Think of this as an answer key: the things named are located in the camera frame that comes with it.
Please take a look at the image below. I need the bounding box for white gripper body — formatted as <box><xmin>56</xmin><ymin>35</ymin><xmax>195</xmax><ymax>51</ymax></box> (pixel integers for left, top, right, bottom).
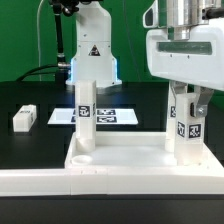
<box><xmin>143</xmin><ymin>6</ymin><xmax>224</xmax><ymax>90</ymax></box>

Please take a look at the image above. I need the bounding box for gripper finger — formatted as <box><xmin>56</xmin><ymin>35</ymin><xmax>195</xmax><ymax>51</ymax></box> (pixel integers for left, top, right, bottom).
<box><xmin>170</xmin><ymin>81</ymin><xmax>187</xmax><ymax>99</ymax></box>
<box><xmin>190</xmin><ymin>86</ymin><xmax>214</xmax><ymax>118</ymax></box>

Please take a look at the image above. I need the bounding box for white desk top tray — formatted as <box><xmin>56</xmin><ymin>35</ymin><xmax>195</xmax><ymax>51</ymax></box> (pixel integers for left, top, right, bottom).
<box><xmin>64</xmin><ymin>130</ymin><xmax>224</xmax><ymax>171</ymax></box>

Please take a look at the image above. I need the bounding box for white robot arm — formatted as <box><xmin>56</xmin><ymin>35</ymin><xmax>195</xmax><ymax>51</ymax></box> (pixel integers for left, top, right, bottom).
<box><xmin>68</xmin><ymin>0</ymin><xmax>224</xmax><ymax>91</ymax></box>

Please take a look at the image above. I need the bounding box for white L-shaped fence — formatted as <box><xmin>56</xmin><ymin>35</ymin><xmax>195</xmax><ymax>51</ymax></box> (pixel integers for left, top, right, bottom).
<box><xmin>0</xmin><ymin>167</ymin><xmax>224</xmax><ymax>197</ymax></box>

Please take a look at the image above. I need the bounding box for fiducial marker sheet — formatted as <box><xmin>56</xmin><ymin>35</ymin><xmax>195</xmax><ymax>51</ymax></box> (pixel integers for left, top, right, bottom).
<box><xmin>48</xmin><ymin>108</ymin><xmax>138</xmax><ymax>125</ymax></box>

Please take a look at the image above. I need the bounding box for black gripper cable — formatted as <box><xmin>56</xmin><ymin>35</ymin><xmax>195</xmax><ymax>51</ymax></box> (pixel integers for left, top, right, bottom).
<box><xmin>201</xmin><ymin>6</ymin><xmax>224</xmax><ymax>20</ymax></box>

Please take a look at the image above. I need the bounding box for grey thin cable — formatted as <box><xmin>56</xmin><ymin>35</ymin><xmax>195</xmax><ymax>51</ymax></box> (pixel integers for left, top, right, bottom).
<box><xmin>35</xmin><ymin>0</ymin><xmax>46</xmax><ymax>82</ymax></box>

